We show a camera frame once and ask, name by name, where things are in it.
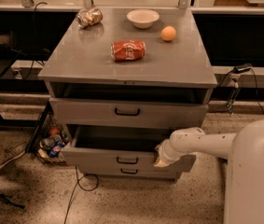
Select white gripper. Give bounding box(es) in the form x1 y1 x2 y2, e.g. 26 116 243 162
154 139 184 168

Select grey drawer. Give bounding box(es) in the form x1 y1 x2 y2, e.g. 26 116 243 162
62 126 196 173
78 166 182 180
49 98 208 129

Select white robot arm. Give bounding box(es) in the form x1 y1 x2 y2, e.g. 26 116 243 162
154 119 264 224

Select grey bottom drawer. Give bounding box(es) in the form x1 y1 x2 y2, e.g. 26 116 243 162
78 166 182 180

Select grey top drawer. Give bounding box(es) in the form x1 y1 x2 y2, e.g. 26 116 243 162
49 98 208 129

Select grey drawer cabinet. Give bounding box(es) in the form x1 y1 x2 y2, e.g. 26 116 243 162
39 7 216 180

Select blue soda can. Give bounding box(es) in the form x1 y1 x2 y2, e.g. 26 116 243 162
47 141 64 158

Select red apple in basket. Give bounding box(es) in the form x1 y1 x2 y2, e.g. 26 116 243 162
49 127 61 135

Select red cola can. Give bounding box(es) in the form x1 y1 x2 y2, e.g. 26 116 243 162
111 40 146 61

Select orange fruit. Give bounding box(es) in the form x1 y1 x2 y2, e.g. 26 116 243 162
160 26 176 42

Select white bowl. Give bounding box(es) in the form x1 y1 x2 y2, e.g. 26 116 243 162
127 9 160 29

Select grey sneaker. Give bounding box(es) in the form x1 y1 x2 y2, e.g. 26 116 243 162
0 143 27 170

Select crumpled snack bag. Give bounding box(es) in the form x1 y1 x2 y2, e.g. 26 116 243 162
76 7 103 29

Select black floor cable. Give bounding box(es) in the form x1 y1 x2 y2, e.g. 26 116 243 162
63 165 100 224

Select wire basket with items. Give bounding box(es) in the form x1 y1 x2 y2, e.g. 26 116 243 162
35 114 69 165

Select black power adapter with cable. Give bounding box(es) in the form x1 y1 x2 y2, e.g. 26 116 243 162
213 63 264 116

